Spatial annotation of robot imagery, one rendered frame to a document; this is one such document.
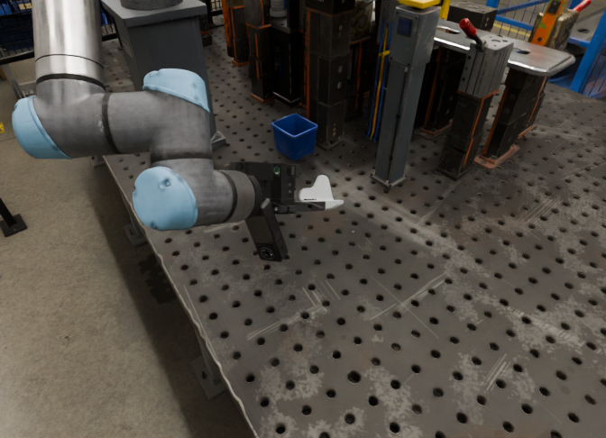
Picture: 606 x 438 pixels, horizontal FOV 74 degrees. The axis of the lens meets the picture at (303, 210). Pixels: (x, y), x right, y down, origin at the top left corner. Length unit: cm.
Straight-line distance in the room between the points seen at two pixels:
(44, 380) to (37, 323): 27
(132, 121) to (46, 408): 133
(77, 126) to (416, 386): 64
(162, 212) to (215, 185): 8
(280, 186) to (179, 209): 20
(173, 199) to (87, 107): 15
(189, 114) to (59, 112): 15
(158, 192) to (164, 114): 9
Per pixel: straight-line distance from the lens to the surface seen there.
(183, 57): 117
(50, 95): 56
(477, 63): 106
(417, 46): 94
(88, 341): 179
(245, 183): 57
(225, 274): 90
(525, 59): 119
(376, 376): 77
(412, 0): 94
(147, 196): 50
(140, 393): 161
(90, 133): 54
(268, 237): 64
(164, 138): 51
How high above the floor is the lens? 138
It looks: 41 degrees down
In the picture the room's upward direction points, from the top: straight up
